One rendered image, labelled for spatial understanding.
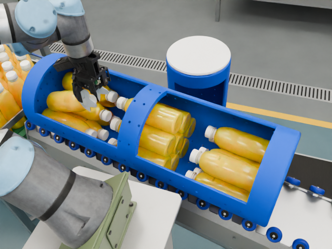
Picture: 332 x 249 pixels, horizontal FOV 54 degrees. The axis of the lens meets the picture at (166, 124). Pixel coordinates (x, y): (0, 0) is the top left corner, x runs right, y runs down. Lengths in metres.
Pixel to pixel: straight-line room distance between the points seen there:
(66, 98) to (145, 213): 0.48
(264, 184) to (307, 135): 1.78
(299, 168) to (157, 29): 2.12
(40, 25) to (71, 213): 0.36
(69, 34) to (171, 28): 2.79
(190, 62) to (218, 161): 0.61
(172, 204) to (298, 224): 0.44
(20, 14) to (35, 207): 0.36
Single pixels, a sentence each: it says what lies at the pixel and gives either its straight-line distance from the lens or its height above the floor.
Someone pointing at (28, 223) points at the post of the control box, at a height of 0.26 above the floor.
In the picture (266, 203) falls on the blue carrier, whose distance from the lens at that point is 0.87.
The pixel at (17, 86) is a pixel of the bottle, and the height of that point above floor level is 1.07.
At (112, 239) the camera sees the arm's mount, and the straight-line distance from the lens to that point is 0.75.
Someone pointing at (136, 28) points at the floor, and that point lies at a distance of 3.67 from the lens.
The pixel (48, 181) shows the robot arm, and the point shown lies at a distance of 0.68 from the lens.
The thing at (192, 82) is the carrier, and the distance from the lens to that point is 1.39.
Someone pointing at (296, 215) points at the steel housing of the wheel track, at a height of 0.93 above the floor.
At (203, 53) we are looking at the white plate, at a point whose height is 1.04.
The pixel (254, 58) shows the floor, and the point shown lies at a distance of 3.21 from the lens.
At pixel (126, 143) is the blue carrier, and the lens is 0.97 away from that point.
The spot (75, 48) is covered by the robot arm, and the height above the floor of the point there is 1.42.
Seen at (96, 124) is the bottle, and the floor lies 1.03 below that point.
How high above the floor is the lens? 1.90
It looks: 48 degrees down
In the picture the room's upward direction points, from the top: 5 degrees counter-clockwise
